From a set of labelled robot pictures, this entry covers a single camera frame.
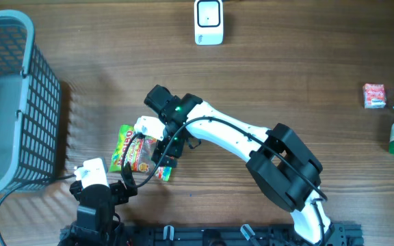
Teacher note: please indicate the red white tissue pack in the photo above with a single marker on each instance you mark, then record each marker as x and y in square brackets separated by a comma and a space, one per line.
[374, 96]

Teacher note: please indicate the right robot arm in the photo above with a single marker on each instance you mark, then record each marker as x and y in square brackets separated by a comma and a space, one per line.
[284, 169]

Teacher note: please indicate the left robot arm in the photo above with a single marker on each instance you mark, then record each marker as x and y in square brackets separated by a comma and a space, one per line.
[97, 222]

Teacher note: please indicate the white barcode scanner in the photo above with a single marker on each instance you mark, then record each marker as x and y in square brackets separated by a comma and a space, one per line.
[208, 22]

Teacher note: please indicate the grey plastic mesh basket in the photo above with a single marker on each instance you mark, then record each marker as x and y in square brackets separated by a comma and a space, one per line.
[30, 103]

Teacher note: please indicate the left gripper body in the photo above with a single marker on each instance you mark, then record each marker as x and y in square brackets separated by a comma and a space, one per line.
[120, 194]

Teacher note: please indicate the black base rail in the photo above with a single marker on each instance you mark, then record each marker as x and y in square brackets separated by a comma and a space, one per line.
[272, 235]

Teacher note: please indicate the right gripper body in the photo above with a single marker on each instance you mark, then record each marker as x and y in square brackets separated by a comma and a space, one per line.
[160, 146]

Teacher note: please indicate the Haribo gummy candy bag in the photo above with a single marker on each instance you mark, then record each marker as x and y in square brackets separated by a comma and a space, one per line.
[139, 153]

